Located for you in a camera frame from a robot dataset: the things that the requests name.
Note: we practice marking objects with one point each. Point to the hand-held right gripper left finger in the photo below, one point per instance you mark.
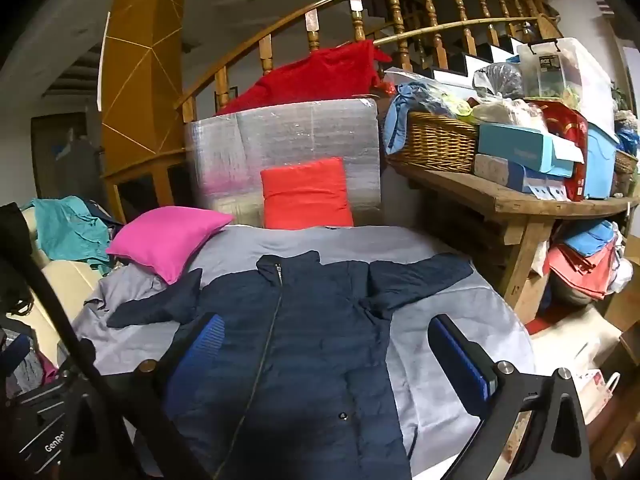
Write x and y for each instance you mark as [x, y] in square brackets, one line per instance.
[202, 345]

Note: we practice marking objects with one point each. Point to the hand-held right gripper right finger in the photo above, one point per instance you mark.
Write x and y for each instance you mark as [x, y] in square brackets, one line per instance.
[460, 360]

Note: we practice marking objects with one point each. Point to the navy blue puffer jacket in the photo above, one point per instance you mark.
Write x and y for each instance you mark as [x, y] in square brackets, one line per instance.
[310, 335]

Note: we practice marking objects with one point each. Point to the pink pillow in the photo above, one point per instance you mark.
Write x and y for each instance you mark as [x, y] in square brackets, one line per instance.
[165, 240]

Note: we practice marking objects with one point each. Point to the white paper bag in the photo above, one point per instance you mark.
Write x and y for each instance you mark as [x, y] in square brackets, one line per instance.
[590, 390]

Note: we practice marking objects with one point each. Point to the grey blanket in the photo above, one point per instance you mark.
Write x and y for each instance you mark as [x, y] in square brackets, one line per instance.
[400, 240]

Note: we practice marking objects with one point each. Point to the coral folded cloth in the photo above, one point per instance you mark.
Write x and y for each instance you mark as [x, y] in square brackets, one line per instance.
[580, 270]

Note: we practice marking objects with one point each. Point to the cream sofa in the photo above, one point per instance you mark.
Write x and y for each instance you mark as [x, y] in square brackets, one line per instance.
[65, 285]

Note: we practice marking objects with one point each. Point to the brown cardboard box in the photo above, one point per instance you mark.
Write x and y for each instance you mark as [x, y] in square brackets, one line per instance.
[622, 315]

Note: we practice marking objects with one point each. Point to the wooden table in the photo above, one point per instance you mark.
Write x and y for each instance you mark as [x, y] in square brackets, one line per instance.
[525, 202]

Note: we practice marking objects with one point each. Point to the blue folded cloth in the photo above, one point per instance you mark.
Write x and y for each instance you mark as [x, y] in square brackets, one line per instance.
[590, 237]

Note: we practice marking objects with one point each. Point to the teal garment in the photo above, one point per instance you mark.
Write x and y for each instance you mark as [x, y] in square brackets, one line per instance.
[65, 230]

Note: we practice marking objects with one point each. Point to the red pillow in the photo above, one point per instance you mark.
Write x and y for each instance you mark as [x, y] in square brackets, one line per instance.
[305, 195]

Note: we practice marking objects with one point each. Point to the black bag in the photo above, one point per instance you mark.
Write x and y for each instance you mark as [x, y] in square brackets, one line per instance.
[12, 250]

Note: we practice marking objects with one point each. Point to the white and blue box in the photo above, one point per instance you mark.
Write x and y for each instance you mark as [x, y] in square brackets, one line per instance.
[500, 172]

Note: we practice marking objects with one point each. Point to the light blue cardboard box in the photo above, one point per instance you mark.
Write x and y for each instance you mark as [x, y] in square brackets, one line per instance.
[510, 147]

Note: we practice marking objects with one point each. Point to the silver wrapped package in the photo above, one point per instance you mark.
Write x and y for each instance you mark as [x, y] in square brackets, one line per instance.
[300, 130]

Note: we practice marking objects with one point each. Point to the blue plastic bin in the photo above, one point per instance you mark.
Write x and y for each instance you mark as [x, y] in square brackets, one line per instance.
[600, 165]

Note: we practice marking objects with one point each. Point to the light blue cloth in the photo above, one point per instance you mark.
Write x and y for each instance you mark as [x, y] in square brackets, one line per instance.
[400, 120]

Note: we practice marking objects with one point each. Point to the red gift bag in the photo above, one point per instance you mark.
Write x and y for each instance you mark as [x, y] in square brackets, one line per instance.
[570, 130]

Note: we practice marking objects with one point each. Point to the small wicker basket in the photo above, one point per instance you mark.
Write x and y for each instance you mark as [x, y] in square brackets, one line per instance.
[627, 165]

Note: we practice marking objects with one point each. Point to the yellow wooden pillar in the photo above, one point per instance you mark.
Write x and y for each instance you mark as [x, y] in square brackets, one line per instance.
[140, 85]

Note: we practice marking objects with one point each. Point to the clear plastic bag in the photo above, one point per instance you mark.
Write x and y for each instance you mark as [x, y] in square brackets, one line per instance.
[500, 80]

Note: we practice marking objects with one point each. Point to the red cloth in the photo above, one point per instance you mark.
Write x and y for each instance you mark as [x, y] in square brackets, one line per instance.
[310, 75]

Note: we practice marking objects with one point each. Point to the clear plastic storage box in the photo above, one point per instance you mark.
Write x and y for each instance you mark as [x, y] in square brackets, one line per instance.
[575, 75]

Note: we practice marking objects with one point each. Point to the wooden stair railing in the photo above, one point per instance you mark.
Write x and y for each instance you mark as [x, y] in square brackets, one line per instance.
[396, 10]

